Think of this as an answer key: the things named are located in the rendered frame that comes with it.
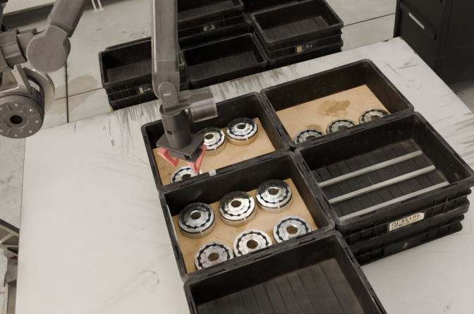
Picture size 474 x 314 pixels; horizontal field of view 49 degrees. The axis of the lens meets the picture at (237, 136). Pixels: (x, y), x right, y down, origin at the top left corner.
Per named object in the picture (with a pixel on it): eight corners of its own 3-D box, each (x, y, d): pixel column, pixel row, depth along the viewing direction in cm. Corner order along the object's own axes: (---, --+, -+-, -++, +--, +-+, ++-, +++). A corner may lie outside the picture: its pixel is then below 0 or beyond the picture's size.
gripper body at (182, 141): (171, 132, 131) (165, 109, 126) (206, 142, 127) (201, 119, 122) (156, 149, 127) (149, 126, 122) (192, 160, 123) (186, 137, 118)
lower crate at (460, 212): (336, 277, 145) (337, 252, 136) (295, 200, 166) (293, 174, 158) (465, 231, 150) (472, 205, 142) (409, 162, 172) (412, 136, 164)
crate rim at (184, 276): (183, 286, 125) (181, 281, 123) (159, 197, 146) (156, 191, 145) (337, 233, 130) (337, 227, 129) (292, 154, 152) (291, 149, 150)
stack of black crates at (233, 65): (201, 133, 278) (190, 82, 255) (190, 99, 300) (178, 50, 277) (273, 113, 282) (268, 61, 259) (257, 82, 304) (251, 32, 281)
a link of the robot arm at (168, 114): (156, 99, 120) (159, 114, 115) (185, 92, 120) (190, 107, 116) (162, 122, 124) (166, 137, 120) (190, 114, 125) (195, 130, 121)
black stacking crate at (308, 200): (190, 305, 132) (182, 281, 124) (166, 218, 153) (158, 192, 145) (336, 255, 137) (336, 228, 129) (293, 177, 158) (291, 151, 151)
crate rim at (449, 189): (337, 233, 131) (337, 227, 129) (292, 154, 152) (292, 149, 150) (479, 184, 136) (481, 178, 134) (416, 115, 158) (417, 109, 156)
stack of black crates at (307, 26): (274, 113, 282) (266, 43, 251) (257, 82, 304) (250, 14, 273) (343, 94, 286) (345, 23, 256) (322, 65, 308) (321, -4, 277)
